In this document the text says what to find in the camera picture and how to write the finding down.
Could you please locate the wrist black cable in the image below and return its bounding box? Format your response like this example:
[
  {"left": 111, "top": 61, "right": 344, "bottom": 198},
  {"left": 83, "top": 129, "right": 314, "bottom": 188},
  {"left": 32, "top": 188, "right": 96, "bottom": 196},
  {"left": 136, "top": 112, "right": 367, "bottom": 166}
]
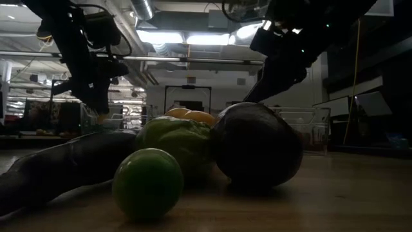
[
  {"left": 221, "top": 0, "right": 268, "bottom": 24},
  {"left": 75, "top": 3, "right": 133, "bottom": 57}
]

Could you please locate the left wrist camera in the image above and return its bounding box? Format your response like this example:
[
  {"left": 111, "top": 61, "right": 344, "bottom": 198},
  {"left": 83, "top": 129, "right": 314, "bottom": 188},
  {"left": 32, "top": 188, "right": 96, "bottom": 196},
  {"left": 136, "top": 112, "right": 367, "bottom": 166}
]
[{"left": 82, "top": 11, "right": 122, "bottom": 49}]

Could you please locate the black door frame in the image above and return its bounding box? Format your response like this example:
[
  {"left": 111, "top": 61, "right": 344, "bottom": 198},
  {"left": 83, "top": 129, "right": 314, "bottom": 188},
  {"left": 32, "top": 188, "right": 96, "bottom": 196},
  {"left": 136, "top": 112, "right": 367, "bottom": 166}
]
[{"left": 164, "top": 84, "right": 212, "bottom": 113}]

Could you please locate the yellow cable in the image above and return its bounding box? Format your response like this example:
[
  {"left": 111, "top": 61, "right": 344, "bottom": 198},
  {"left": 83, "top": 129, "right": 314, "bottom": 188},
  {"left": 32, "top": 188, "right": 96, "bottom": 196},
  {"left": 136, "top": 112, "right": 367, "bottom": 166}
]
[{"left": 342, "top": 18, "right": 361, "bottom": 146}]

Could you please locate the white ceiling box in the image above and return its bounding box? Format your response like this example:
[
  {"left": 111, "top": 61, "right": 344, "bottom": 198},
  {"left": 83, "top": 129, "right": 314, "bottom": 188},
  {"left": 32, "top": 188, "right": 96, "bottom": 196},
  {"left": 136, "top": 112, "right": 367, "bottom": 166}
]
[{"left": 365, "top": 0, "right": 395, "bottom": 17}]

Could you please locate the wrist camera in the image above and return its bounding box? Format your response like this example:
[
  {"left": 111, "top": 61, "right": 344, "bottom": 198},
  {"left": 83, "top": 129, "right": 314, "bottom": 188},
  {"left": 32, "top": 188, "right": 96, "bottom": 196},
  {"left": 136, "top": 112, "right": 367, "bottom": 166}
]
[
  {"left": 250, "top": 28, "right": 276, "bottom": 54},
  {"left": 82, "top": 11, "right": 122, "bottom": 49}
]

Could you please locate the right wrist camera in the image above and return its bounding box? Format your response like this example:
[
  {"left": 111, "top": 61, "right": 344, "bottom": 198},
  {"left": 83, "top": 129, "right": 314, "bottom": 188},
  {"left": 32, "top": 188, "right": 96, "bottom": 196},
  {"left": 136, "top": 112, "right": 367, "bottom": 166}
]
[{"left": 250, "top": 28, "right": 276, "bottom": 54}]

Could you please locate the patterned fabric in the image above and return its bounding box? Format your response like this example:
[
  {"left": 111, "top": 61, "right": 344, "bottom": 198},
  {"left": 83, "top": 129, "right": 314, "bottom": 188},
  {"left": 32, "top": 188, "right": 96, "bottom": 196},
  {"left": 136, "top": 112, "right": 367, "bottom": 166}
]
[{"left": 22, "top": 99, "right": 62, "bottom": 131}]

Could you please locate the green cucumber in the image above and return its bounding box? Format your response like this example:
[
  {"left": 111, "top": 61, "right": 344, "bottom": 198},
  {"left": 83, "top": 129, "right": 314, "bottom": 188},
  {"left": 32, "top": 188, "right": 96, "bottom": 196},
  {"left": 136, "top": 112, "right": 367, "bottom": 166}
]
[{"left": 135, "top": 115, "right": 215, "bottom": 177}]

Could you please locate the light grey desk panel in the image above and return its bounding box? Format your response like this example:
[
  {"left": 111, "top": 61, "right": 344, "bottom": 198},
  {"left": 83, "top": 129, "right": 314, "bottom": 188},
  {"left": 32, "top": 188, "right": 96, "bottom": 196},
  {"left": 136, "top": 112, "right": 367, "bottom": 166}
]
[
  {"left": 353, "top": 90, "right": 394, "bottom": 117},
  {"left": 312, "top": 95, "right": 351, "bottom": 117}
]

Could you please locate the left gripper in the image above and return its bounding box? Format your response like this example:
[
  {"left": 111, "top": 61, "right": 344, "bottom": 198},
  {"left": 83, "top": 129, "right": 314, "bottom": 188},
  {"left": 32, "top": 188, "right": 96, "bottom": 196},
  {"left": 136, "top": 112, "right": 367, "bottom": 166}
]
[{"left": 51, "top": 54, "right": 129, "bottom": 115}]

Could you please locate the silver ventilation duct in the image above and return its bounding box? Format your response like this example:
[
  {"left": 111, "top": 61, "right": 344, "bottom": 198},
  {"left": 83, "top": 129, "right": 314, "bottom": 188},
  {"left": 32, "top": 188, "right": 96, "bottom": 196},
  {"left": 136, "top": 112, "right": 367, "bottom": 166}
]
[{"left": 130, "top": 0, "right": 155, "bottom": 22}]

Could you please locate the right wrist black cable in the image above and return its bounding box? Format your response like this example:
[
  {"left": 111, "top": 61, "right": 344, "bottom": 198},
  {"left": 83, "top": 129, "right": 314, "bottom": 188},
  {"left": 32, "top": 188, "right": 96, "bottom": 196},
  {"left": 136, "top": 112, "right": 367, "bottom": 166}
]
[{"left": 221, "top": 0, "right": 268, "bottom": 24}]

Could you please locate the yellow bell pepper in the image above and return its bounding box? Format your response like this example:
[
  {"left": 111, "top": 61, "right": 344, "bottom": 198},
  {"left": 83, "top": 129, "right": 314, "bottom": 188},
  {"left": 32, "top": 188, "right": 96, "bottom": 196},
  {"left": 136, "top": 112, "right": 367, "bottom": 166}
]
[{"left": 164, "top": 107, "right": 217, "bottom": 127}]

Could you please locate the bright ceiling light panel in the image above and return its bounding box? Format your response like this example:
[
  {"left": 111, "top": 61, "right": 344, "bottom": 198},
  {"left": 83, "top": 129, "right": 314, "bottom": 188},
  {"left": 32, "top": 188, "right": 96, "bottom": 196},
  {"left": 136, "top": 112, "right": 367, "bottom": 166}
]
[
  {"left": 185, "top": 33, "right": 231, "bottom": 46},
  {"left": 236, "top": 23, "right": 263, "bottom": 41},
  {"left": 136, "top": 29, "right": 184, "bottom": 45}
]

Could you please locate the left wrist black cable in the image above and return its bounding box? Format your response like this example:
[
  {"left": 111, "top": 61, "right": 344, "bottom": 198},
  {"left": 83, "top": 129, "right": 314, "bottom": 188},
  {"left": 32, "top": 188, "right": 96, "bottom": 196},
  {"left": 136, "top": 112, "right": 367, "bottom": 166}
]
[{"left": 75, "top": 3, "right": 133, "bottom": 57}]

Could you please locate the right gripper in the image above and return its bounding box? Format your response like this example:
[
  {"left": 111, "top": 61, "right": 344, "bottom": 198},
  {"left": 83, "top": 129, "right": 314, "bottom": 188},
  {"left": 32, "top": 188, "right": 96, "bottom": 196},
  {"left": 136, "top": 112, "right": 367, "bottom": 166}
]
[{"left": 243, "top": 28, "right": 323, "bottom": 103}]

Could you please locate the yellow and black reel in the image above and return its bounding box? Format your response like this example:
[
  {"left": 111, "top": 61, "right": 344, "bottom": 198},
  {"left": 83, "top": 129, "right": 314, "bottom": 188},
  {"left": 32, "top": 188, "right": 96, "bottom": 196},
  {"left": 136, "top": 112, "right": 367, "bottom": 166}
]
[{"left": 35, "top": 24, "right": 54, "bottom": 44}]

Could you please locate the blue object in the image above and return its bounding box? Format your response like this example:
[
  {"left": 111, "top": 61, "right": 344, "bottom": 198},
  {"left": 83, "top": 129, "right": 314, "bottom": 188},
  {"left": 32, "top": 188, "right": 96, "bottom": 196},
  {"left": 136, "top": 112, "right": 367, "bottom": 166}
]
[{"left": 386, "top": 132, "right": 410, "bottom": 150}]

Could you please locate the round green toy vegetable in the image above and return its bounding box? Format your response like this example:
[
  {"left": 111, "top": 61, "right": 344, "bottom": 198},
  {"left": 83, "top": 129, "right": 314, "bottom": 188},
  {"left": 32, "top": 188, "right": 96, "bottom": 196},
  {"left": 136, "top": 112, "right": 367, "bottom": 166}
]
[{"left": 111, "top": 147, "right": 185, "bottom": 222}]

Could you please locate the grey ceiling box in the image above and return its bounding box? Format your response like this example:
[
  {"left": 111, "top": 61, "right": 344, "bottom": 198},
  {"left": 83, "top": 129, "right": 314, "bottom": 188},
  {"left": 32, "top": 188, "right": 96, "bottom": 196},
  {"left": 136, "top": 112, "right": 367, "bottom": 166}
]
[{"left": 208, "top": 9, "right": 229, "bottom": 32}]

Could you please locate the purple eggplant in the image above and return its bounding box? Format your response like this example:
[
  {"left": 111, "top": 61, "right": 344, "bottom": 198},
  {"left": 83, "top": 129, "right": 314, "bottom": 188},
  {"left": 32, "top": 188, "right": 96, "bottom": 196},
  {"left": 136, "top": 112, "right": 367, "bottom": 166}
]
[{"left": 0, "top": 130, "right": 138, "bottom": 217}]

